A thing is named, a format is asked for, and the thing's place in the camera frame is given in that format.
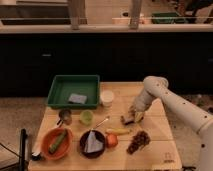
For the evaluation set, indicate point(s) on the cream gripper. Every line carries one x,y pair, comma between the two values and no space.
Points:
137,115

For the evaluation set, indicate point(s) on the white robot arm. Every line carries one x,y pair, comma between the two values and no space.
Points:
200,121

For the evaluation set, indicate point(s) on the brown crumb pile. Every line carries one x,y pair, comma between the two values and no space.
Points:
140,140

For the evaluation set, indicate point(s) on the yellow banana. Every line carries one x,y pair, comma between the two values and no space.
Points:
118,131

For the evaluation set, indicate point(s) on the metal spoon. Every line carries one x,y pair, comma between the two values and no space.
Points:
100,123

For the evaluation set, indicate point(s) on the orange fruit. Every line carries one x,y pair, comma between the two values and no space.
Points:
111,140

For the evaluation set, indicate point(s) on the white paper cup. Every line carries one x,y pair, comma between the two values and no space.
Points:
107,98

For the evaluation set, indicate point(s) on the dark bowl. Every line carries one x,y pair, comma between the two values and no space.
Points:
82,143

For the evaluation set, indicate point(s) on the grey folded cloth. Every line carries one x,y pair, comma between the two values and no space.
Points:
92,143

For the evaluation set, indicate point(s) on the green plastic tray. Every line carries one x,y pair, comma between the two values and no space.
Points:
63,86

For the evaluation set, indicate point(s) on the grey sponge in tray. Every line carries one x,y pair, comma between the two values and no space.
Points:
77,98

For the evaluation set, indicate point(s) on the metal measuring cup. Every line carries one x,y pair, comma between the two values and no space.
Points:
64,117

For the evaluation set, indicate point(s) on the green cucumber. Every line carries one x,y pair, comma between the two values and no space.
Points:
57,142

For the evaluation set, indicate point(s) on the orange bowl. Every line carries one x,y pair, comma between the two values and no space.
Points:
49,139

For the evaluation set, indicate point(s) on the green background bin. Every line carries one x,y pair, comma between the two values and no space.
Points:
167,18

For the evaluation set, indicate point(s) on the black pole stand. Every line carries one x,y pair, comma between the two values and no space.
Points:
23,137

